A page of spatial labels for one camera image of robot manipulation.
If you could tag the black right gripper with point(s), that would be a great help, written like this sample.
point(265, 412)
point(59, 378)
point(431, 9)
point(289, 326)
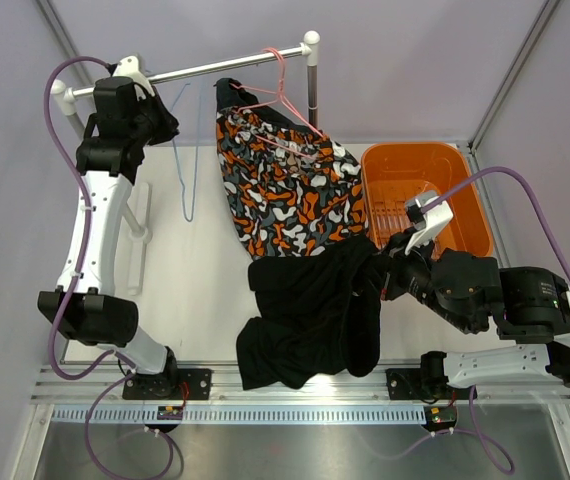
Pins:
point(396, 261)

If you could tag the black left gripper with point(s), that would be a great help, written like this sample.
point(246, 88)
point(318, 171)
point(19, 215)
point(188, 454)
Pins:
point(168, 123)

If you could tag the black shorts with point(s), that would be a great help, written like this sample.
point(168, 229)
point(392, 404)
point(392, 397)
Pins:
point(317, 315)

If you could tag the pink wire hanger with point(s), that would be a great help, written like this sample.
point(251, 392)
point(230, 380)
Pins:
point(285, 110)

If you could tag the orange camouflage shorts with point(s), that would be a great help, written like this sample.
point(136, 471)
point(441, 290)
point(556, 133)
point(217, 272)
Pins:
point(291, 192)

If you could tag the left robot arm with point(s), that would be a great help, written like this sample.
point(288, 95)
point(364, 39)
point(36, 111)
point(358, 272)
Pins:
point(83, 307)

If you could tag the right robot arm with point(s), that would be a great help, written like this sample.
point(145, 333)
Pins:
point(528, 307)

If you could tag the dark green shorts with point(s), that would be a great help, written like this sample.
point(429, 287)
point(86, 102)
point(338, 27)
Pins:
point(231, 96)

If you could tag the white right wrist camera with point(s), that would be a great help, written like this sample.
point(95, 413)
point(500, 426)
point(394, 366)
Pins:
point(428, 216)

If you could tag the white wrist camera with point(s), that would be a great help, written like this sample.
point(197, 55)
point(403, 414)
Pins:
point(129, 72)
point(428, 216)

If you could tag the blue wire hanger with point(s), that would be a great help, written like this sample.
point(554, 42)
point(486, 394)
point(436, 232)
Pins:
point(181, 180)

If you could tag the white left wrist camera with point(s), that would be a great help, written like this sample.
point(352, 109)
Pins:
point(129, 72)

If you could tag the white slotted cable duct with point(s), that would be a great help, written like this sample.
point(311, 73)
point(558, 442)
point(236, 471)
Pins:
point(201, 414)

